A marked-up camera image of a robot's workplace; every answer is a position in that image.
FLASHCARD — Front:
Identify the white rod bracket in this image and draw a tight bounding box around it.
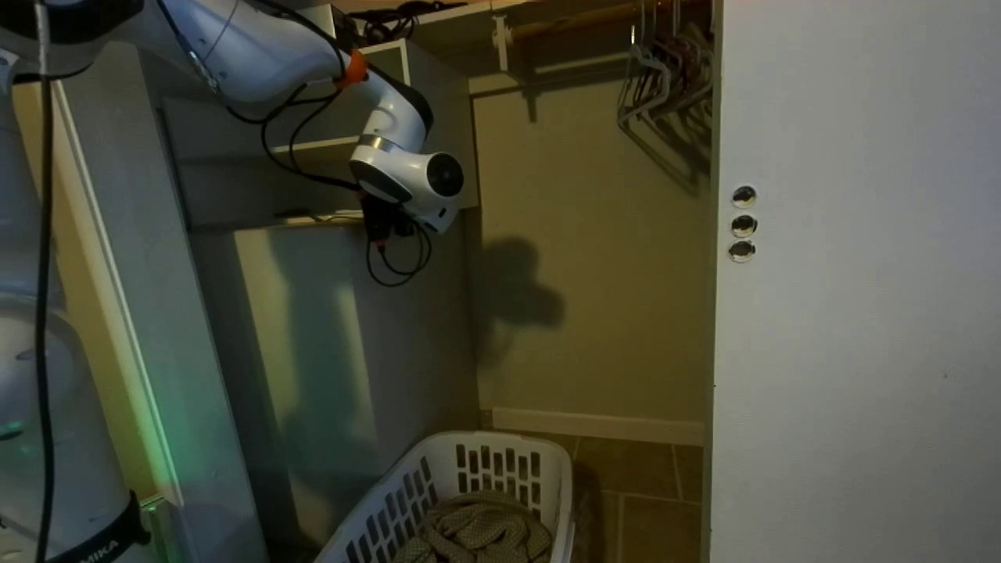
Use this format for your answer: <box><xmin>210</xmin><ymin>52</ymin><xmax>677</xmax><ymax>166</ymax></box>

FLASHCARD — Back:
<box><xmin>489</xmin><ymin>12</ymin><xmax>519</xmax><ymax>75</ymax></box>

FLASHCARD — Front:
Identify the grey plastic clothes hanger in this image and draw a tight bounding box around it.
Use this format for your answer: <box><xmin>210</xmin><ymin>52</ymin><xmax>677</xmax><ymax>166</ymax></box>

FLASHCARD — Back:
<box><xmin>615</xmin><ymin>22</ymin><xmax>683</xmax><ymax>134</ymax></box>

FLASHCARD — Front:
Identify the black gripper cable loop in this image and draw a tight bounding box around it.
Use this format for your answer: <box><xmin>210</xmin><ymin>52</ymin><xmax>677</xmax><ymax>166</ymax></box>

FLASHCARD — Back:
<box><xmin>361</xmin><ymin>221</ymin><xmax>436</xmax><ymax>290</ymax></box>

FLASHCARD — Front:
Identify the white door with holes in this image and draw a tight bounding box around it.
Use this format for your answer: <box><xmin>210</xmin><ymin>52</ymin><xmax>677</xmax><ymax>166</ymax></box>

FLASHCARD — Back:
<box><xmin>703</xmin><ymin>0</ymin><xmax>1001</xmax><ymax>563</ymax></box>

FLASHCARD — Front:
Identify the white cubby shelf unit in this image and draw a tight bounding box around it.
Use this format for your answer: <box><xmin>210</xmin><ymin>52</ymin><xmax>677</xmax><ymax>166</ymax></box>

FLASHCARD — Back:
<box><xmin>153</xmin><ymin>33</ymin><xmax>483</xmax><ymax>556</ymax></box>

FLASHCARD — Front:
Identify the white baseboard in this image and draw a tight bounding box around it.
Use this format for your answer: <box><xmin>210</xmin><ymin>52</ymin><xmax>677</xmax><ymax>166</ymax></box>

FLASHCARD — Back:
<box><xmin>489</xmin><ymin>403</ymin><xmax>711</xmax><ymax>449</ymax></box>

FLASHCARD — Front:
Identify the dark clothes hanger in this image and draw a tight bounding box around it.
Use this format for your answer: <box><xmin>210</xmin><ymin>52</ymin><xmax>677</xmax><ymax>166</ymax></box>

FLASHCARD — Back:
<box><xmin>621</xmin><ymin>0</ymin><xmax>719</xmax><ymax>198</ymax></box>

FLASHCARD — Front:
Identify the white plastic laundry basket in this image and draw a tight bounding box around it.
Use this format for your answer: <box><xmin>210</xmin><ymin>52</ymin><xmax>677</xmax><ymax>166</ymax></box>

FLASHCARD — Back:
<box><xmin>310</xmin><ymin>427</ymin><xmax>578</xmax><ymax>563</ymax></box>

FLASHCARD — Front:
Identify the grey clothes pile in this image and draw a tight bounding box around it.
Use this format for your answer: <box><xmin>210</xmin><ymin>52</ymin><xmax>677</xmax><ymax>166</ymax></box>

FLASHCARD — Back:
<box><xmin>388</xmin><ymin>494</ymin><xmax>556</xmax><ymax>563</ymax></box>

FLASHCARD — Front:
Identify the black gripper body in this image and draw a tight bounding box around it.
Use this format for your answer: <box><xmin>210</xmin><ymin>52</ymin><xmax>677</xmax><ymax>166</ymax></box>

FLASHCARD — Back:
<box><xmin>357</xmin><ymin>191</ymin><xmax>430</xmax><ymax>250</ymax></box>

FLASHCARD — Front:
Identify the wooden closet shelf board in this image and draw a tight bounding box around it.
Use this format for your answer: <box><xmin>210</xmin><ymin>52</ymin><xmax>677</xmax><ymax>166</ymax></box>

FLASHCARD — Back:
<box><xmin>410</xmin><ymin>0</ymin><xmax>715</xmax><ymax>82</ymax></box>

